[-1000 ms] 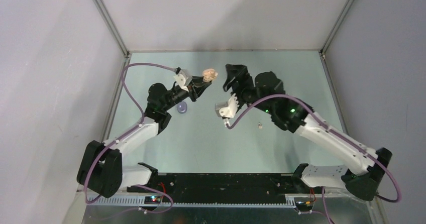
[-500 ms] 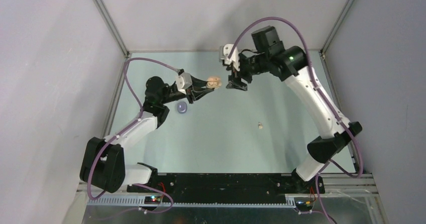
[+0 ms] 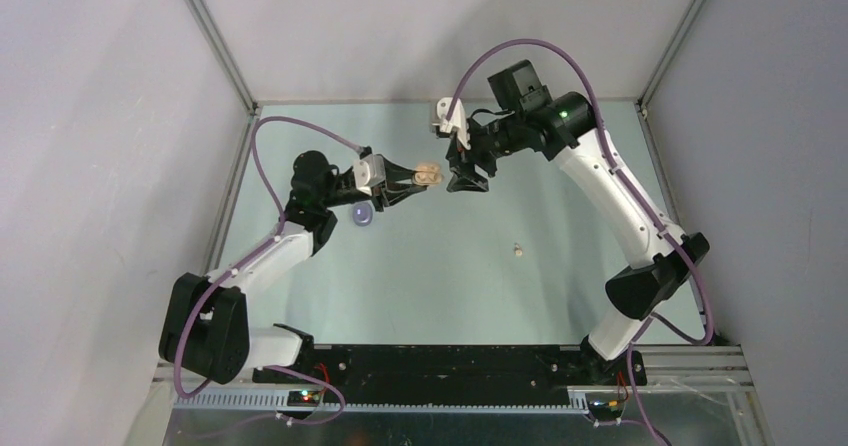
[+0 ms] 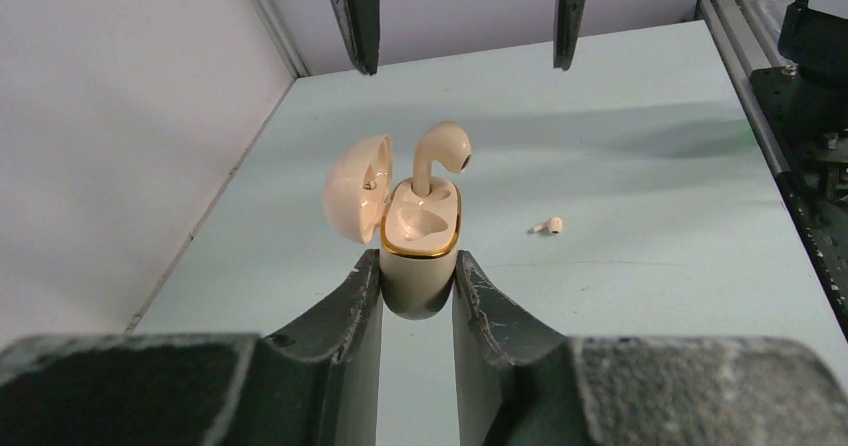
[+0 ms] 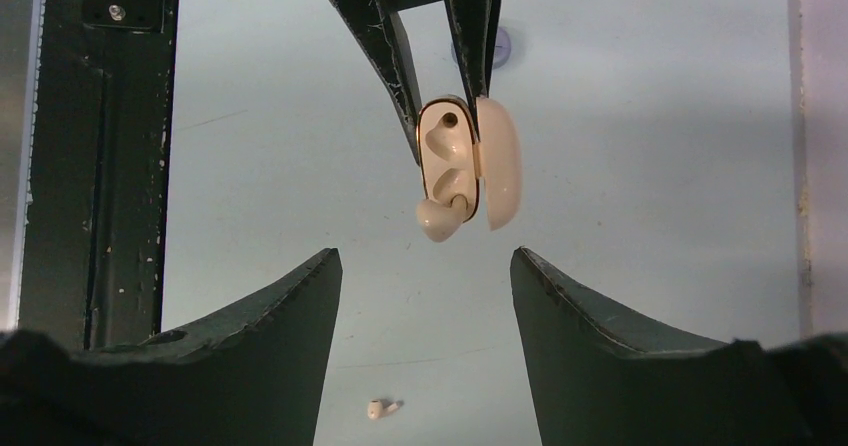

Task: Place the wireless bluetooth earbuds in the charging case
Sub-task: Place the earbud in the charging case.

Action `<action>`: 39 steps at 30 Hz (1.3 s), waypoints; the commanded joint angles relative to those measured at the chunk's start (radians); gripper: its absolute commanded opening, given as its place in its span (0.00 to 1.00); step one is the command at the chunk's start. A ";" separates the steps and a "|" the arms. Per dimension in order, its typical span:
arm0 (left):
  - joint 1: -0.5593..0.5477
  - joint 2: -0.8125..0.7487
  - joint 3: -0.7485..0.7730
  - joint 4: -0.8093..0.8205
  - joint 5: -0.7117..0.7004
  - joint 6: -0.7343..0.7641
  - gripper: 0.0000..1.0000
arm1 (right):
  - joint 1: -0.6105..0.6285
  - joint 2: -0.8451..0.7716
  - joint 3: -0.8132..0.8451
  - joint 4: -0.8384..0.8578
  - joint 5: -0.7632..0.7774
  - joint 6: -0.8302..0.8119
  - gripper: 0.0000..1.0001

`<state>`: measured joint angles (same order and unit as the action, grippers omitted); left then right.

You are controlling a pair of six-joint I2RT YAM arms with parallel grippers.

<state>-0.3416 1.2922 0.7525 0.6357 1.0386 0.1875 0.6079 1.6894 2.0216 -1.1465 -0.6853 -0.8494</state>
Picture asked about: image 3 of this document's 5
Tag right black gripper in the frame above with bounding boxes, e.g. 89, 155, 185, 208
446, 112, 525, 194

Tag beige earbud charging case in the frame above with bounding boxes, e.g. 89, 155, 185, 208
412, 162, 444, 186

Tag purple earbud charging case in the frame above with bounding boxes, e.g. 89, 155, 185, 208
351, 202, 374, 227

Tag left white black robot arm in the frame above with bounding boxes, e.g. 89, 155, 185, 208
158, 150, 443, 384

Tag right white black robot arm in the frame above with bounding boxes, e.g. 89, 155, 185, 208
436, 60, 709, 384

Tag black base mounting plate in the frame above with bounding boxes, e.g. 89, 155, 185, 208
252, 344, 647, 407

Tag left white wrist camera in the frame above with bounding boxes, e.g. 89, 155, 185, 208
352, 154, 386, 194

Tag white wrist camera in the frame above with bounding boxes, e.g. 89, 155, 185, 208
431, 97, 471, 150
352, 154, 386, 194

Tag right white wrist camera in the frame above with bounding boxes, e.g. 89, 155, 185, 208
431, 97, 471, 150

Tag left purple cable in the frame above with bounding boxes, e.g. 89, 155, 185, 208
172, 116, 366, 426

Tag purple cable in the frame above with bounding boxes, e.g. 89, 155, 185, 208
445, 38, 716, 446
172, 116, 366, 426

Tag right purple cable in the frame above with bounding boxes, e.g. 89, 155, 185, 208
445, 38, 716, 446

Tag grey slotted cable duct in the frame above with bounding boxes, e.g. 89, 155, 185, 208
172, 389, 591, 416

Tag aluminium frame rail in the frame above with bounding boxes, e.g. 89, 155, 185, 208
181, 345, 752, 400

